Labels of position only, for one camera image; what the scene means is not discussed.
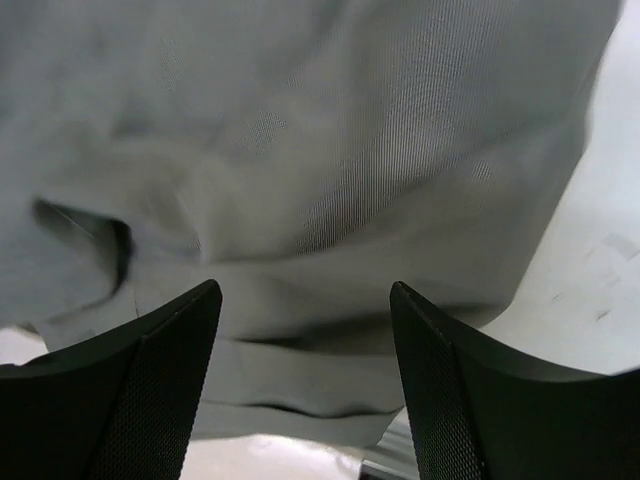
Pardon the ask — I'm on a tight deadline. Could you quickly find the grey pleated skirt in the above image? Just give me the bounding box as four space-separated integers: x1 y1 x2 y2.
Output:
1 1 621 447

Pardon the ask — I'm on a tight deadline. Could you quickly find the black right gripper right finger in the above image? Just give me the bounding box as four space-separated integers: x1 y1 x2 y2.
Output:
390 282 639 480

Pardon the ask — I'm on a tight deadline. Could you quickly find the aluminium table edge rail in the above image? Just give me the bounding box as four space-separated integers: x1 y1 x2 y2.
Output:
359 417 419 480

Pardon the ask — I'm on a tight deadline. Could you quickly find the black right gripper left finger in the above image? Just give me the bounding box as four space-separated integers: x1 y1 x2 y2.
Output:
1 280 222 480

